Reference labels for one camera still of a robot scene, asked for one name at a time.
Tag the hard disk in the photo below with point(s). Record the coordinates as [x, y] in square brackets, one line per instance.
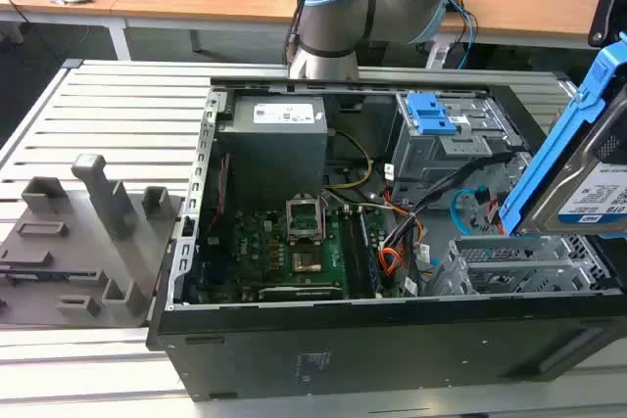
[573, 163]

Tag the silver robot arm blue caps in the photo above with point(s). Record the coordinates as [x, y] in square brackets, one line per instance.
[338, 12]

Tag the tall metal disk bay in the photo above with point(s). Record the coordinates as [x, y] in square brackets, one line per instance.
[441, 158]

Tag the low metal disk bay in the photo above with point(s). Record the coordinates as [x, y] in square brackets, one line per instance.
[509, 271]

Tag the black RAM slot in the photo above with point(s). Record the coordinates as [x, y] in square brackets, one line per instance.
[349, 251]

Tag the blue carrier in metal bay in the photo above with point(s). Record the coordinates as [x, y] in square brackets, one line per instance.
[431, 114]

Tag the RAM stick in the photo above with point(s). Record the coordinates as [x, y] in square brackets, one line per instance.
[370, 251]

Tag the grey power supply unit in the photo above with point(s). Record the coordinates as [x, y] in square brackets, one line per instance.
[274, 153]

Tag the CPU socket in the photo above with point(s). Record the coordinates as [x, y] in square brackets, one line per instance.
[307, 261]

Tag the green motherboard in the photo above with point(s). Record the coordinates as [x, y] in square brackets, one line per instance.
[264, 251]

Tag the black PC case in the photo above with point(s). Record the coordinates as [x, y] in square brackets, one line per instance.
[372, 354]

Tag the grey parts rack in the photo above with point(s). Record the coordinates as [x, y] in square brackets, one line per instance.
[93, 261]

